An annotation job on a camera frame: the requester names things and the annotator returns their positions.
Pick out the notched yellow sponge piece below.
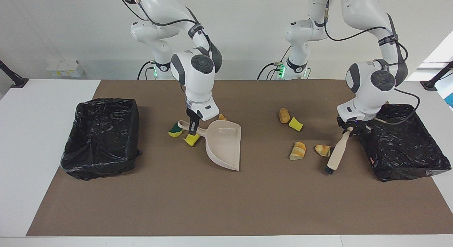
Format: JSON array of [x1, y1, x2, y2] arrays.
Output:
[[183, 133, 201, 147]]

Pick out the green and yellow sponge piece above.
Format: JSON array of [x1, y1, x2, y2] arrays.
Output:
[[168, 122, 184, 138]]

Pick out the beige hand brush black bristles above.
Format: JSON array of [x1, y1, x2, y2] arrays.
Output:
[[325, 127, 354, 176]]

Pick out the beige plastic dustpan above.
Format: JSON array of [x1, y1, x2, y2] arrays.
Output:
[[178, 120, 242, 172]]

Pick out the yellow sponge wedge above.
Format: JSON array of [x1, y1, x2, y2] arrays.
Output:
[[288, 116, 304, 132]]

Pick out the long striped pastry piece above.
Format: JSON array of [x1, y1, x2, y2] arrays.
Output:
[[289, 142, 307, 161]]

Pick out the black bag bin pink tag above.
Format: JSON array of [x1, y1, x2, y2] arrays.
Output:
[[354, 104, 452, 183]]

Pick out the black bag lined bin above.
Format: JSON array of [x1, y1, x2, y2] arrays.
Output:
[[60, 98, 143, 181]]

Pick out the brown table mat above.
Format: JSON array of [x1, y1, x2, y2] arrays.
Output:
[[26, 80, 453, 237]]

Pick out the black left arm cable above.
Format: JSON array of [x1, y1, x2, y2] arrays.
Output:
[[324, 0, 421, 125]]

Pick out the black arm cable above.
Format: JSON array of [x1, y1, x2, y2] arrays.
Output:
[[324, 0, 421, 125], [120, 0, 213, 53]]

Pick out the black base cable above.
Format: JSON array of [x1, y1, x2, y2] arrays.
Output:
[[137, 61, 156, 80], [257, 62, 283, 80]]

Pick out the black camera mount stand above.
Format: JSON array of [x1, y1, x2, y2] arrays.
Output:
[[420, 60, 453, 91], [0, 59, 29, 89]]

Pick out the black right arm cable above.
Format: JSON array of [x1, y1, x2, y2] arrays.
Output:
[[120, 0, 213, 53]]

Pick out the white wall socket box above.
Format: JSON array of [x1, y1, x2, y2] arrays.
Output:
[[46, 59, 85, 77]]

